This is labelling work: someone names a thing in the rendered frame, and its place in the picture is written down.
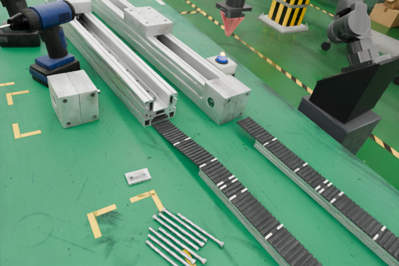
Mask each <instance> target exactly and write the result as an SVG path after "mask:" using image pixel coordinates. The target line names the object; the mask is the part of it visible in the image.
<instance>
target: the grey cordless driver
mask: <svg viewBox="0 0 399 266"><path fill-rule="evenodd" d="M0 1H1V4H2V6H3V7H6V9H7V11H8V15H9V17H10V18H11V17H12V16H14V15H16V14H17V11H18V10H21V9H25V8H28V5H27V3H26V0H0ZM4 25H7V21H3V23H2V25H1V26H4ZM0 46H1V47H2V48H14V47H39V46H40V35H39V31H35V32H32V33H27V32H26V31H12V30H11V29H10V28H9V27H7V28H3V29H0Z"/></svg>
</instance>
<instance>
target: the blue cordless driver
mask: <svg viewBox="0 0 399 266"><path fill-rule="evenodd" d="M74 19H75V9H74V7H73V5H72V3H70V2H69V1H67V0H58V1H53V2H48V3H45V4H40V5H35V6H32V7H28V8H25V9H20V10H18V11H17V14H16V15H14V16H12V17H11V18H9V19H7V25H4V26H0V29H4V28H7V27H9V28H10V29H11V30H12V31H26V32H27V33H32V32H35V31H39V35H40V38H41V41H43V42H44V43H45V45H46V49H47V52H48V54H46V55H43V56H40V57H38V58H36V59H35V63H34V64H31V65H30V68H29V71H30V74H31V75H32V78H33V79H34V80H35V81H37V82H38V83H40V84H42V85H44V86H45V87H47V88H49V85H48V79H47V76H49V75H56V74H63V73H67V72H73V71H80V62H79V60H77V59H75V58H74V55H72V54H70V53H68V51H67V46H68V44H67V40H66V37H65V33H64V30H63V27H61V26H59V25H61V24H65V23H68V22H70V21H73V20H74Z"/></svg>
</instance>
